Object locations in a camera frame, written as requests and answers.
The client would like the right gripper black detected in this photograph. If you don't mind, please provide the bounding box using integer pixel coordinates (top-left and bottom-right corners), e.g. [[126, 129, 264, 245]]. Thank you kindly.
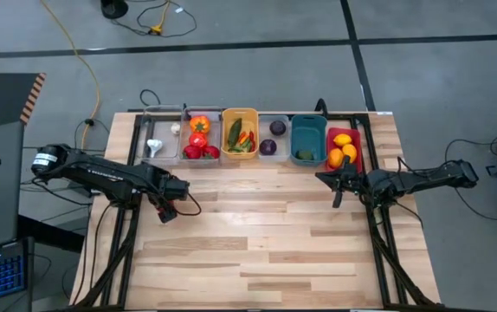
[[315, 164, 373, 209]]

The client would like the white garlic bulb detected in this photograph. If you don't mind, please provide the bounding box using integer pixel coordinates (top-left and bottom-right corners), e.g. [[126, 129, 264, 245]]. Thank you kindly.
[[146, 138, 164, 159]]

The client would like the black floor cable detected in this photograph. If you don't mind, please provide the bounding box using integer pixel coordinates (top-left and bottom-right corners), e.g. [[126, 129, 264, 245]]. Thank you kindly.
[[110, 0, 197, 39]]

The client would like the yellow plastic basket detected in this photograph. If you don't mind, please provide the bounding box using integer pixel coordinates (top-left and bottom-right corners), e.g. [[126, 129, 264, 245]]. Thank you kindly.
[[221, 107, 260, 161]]

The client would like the black aluminium table frame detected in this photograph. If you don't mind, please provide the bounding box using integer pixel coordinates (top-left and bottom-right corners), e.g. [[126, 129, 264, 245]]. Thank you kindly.
[[69, 107, 442, 312]]

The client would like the orange fruit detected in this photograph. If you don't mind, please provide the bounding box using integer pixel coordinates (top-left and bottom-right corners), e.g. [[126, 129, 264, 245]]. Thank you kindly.
[[326, 147, 345, 169]]

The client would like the yellow power cord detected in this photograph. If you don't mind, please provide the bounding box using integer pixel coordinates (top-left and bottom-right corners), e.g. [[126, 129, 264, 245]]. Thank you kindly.
[[40, 0, 102, 140]]

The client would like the teal plastic basket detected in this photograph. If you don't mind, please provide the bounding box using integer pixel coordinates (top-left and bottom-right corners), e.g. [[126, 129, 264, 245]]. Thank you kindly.
[[290, 114, 329, 167]]

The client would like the black round stand base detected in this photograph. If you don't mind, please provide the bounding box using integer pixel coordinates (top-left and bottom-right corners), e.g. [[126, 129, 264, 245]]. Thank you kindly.
[[100, 0, 129, 20]]

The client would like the dark purple round vegetable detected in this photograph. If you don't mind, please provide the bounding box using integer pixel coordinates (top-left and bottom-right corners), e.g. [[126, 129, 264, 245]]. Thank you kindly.
[[259, 139, 278, 157], [268, 120, 287, 137]]

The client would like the clear plastic bin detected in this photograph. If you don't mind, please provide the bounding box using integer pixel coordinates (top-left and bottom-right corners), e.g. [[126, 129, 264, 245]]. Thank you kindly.
[[182, 106, 223, 168], [142, 105, 184, 166]]

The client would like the red bell pepper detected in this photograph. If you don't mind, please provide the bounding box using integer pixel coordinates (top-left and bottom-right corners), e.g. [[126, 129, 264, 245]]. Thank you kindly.
[[188, 132, 209, 149]]

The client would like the yellow lemon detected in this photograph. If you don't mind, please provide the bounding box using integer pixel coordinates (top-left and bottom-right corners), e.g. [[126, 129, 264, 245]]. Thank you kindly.
[[332, 133, 353, 148]]

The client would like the red plastic basket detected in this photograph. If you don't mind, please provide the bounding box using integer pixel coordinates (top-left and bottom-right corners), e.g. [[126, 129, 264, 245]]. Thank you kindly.
[[325, 127, 365, 174]]

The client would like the orange bell pepper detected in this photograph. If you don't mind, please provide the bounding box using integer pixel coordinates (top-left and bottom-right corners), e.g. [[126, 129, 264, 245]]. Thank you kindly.
[[189, 114, 211, 135]]

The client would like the black hazard-striped mat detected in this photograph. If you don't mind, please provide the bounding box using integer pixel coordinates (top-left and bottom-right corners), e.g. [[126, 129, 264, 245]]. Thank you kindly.
[[0, 72, 47, 133]]

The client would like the yellow-orange lemon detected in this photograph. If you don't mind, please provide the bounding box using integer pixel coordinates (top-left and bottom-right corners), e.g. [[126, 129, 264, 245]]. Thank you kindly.
[[341, 143, 358, 164]]

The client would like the dark green cucumber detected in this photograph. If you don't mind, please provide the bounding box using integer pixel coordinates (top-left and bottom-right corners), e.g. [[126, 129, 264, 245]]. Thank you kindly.
[[227, 117, 243, 148]]

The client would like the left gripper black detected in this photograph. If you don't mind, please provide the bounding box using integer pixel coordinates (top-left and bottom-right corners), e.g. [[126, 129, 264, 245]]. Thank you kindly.
[[155, 175, 191, 224]]

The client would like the yellow cord with plug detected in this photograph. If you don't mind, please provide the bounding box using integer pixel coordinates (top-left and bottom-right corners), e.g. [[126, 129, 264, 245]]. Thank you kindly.
[[148, 0, 172, 36]]

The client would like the frosted plastic bin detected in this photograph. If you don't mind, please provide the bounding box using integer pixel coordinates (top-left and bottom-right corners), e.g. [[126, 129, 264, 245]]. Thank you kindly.
[[257, 114, 292, 164]]

